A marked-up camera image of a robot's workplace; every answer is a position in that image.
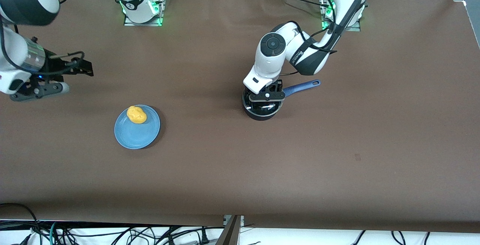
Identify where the glass lid with blue knob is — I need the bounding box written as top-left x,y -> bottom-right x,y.
243,87 -> 283,114

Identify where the yellow potato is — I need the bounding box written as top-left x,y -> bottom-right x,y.
126,105 -> 147,125

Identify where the blue round plate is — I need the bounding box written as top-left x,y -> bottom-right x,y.
114,104 -> 161,150

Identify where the brown table cover sheet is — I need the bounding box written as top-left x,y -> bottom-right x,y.
0,0 -> 480,234

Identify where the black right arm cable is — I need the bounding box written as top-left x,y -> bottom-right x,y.
48,51 -> 86,76

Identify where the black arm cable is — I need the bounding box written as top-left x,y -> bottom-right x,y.
48,51 -> 86,76
287,19 -> 339,77

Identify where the dark pot with blue handle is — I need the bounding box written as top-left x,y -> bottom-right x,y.
242,80 -> 322,121

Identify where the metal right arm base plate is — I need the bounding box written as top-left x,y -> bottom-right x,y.
123,0 -> 168,27

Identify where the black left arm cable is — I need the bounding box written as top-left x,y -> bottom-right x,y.
287,19 -> 339,77

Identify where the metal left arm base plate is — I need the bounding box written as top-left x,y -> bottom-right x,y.
319,0 -> 362,32

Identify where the black looped floor cable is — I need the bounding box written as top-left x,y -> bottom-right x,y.
0,202 -> 41,245

